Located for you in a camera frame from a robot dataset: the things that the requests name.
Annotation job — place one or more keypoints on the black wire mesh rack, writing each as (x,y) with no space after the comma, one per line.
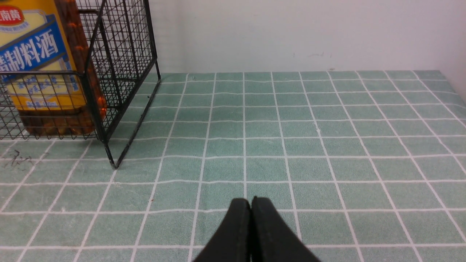
(123,51)

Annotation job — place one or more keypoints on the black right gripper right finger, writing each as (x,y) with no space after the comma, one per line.
(272,240)

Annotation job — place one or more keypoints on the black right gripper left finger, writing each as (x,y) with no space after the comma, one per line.
(230,242)

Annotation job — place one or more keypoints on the green checkered tablecloth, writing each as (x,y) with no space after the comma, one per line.
(362,166)

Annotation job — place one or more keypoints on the large cooking wine bottle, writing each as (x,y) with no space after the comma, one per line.
(44,63)

